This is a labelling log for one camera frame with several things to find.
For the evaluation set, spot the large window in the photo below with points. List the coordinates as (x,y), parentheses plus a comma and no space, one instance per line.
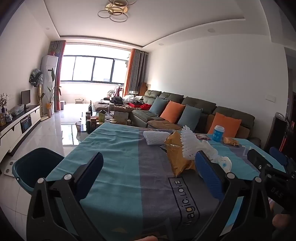
(101,69)

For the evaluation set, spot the wooden picture frame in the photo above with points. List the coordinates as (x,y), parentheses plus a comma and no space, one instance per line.
(2,119)

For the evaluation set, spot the flared white foam fruit net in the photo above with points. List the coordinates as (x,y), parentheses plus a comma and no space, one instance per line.
(188,143)

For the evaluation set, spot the orange grey curtain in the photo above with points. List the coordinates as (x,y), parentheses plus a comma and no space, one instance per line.
(136,69)
(59,69)

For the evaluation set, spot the teal plastic bin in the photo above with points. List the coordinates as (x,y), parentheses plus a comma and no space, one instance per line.
(34,162)

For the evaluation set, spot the woven basket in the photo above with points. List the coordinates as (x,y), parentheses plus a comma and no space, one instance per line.
(78,127)

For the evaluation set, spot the group of jars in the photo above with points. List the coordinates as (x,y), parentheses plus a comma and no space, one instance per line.
(93,122)

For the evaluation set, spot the person's left hand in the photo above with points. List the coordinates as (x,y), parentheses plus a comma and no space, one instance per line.
(144,239)

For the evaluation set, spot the orange cushion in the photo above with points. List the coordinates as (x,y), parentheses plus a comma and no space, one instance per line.
(172,112)
(227,125)

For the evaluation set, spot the blue cushion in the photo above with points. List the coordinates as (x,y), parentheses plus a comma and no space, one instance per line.
(158,106)
(189,115)

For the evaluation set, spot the white body scale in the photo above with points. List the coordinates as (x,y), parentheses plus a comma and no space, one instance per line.
(7,169)

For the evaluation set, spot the plastic wrapped bundle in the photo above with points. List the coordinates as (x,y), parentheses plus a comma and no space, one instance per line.
(17,110)

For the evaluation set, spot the gold snack bag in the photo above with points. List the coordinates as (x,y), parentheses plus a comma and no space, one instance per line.
(178,160)

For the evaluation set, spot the pile of clothes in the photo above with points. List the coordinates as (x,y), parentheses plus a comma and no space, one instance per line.
(118,100)

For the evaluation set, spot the white foam net sleeve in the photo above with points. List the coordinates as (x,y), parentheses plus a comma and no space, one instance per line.
(155,138)

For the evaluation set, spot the green brown sofa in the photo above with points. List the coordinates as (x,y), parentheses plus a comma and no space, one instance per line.
(198,102)

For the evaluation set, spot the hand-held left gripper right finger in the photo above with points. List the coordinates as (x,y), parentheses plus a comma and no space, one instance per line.
(208,173)

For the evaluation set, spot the white standing air conditioner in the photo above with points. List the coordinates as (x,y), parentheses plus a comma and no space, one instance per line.
(49,69)

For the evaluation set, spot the flat dark wrapper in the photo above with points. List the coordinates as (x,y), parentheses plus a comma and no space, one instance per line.
(203,137)

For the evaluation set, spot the white black TV cabinet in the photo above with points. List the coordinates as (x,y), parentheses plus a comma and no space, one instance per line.
(13,132)

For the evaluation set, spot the small gold wrapper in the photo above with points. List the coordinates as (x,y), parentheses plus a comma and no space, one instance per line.
(231,141)

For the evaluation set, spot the teal grey printed tablecloth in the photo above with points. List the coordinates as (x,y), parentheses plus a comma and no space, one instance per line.
(120,166)

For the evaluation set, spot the small plant blue vase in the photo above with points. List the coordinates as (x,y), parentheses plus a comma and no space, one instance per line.
(2,102)

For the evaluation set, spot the glass top coffee table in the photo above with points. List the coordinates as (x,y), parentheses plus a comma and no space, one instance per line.
(81,135)

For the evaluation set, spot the blue lidded cup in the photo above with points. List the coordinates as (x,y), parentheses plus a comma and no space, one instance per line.
(218,135)

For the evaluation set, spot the low wooden stool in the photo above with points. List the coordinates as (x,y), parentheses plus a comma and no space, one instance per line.
(79,99)

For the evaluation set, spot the crushed white paper cup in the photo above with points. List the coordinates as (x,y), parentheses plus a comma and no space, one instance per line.
(224,164)

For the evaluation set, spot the blue white ceramic jar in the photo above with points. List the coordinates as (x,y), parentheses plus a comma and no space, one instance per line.
(8,118)

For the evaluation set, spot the person's right hand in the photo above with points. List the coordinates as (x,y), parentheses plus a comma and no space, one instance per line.
(281,221)

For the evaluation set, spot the covered standing fan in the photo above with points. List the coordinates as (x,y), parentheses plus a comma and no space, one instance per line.
(35,77)

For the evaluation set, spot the small black monitor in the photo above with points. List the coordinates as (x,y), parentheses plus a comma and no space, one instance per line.
(25,97)

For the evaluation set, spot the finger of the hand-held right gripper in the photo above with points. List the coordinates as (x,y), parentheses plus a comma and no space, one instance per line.
(278,154)
(261,162)

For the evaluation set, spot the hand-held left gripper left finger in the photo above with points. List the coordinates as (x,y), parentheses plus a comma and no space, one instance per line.
(90,169)

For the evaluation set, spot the tall leafy plant yellow vase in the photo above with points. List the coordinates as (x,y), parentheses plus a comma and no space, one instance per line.
(49,109)

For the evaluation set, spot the dark folding chair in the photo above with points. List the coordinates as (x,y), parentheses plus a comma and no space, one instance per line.
(276,132)

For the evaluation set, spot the small white waste bin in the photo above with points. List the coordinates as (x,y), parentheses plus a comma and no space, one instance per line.
(62,105)

